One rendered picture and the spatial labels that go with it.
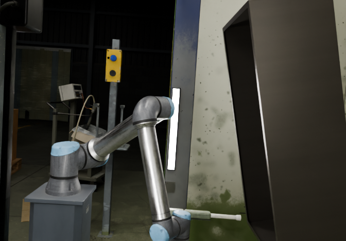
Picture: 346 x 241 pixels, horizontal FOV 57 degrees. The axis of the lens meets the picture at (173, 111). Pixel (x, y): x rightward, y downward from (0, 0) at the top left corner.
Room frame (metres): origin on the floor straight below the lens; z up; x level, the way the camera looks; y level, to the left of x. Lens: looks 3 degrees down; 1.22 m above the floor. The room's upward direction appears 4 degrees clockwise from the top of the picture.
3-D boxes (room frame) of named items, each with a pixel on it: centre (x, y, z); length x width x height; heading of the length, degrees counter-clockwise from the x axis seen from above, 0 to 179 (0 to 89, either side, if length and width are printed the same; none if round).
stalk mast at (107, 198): (2.67, 0.50, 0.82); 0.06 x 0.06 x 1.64; 1
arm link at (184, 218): (1.52, -0.07, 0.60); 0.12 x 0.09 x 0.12; 144
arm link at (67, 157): (1.79, 0.58, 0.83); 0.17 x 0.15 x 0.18; 144
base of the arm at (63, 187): (1.79, 0.59, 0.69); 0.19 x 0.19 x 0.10
